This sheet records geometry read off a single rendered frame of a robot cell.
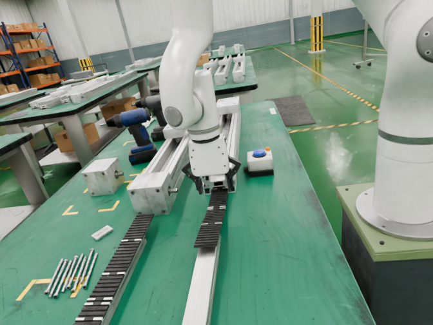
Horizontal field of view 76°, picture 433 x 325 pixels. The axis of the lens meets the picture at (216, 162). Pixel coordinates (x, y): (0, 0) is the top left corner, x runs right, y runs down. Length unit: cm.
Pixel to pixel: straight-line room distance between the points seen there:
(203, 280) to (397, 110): 46
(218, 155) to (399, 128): 39
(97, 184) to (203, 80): 56
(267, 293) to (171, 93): 43
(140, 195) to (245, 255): 34
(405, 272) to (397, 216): 11
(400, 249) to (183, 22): 61
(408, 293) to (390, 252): 14
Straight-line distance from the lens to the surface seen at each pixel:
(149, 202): 82
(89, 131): 383
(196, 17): 63
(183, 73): 59
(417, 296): 77
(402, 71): 51
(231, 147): 95
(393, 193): 65
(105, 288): 64
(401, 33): 51
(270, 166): 90
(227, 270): 62
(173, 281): 63
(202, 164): 73
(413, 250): 66
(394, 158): 62
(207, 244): 62
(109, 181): 101
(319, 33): 1086
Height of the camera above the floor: 123
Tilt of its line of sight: 25 degrees down
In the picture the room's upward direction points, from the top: 10 degrees counter-clockwise
